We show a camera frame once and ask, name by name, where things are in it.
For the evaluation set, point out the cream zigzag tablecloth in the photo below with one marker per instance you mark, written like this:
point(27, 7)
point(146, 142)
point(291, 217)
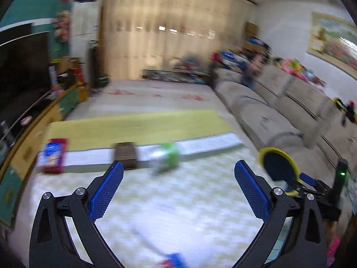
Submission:
point(197, 209)

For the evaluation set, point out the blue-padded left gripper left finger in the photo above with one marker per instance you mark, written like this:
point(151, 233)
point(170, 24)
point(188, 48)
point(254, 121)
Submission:
point(51, 244)

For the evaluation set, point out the green white bottle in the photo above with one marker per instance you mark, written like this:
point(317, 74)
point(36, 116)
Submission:
point(164, 157)

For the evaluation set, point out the pile of plush toys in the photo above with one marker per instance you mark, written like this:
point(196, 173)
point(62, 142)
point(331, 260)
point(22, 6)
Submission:
point(294, 68)

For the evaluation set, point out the framed floral painting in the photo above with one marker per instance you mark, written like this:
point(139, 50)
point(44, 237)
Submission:
point(333, 40)

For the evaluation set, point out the black television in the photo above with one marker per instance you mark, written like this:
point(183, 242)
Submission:
point(25, 77)

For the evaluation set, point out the yellow-green table runner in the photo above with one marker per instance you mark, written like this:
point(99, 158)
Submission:
point(139, 128)

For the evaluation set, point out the blue white milk powder sachet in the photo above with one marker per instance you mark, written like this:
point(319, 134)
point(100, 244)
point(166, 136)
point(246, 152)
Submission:
point(173, 260)

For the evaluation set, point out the brown wooden box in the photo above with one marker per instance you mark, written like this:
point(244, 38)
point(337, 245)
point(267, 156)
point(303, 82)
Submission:
point(126, 154)

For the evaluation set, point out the yellow-rimmed black trash bin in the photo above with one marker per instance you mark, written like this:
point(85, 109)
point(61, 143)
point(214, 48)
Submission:
point(280, 167)

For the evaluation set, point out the beige sectional sofa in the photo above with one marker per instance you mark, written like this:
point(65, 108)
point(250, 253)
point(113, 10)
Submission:
point(284, 112)

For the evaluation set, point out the beige patterned curtain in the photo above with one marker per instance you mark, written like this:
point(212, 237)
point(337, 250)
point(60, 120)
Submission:
point(153, 34)

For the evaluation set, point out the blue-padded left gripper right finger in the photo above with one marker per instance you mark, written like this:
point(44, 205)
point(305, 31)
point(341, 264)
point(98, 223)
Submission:
point(292, 234)

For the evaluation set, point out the row of books on floor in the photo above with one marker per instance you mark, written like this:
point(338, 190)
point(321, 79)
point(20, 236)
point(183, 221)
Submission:
point(188, 71)

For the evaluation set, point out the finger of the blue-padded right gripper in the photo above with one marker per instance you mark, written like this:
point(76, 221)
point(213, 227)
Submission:
point(307, 179)

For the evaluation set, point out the white floral floor mat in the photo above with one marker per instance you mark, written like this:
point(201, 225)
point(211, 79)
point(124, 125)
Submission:
point(147, 96)

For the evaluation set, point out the wooden tv cabinet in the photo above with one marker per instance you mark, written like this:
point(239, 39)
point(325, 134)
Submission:
point(20, 160)

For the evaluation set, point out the red blue snack packet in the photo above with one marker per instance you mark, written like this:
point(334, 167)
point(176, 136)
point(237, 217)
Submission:
point(54, 155)

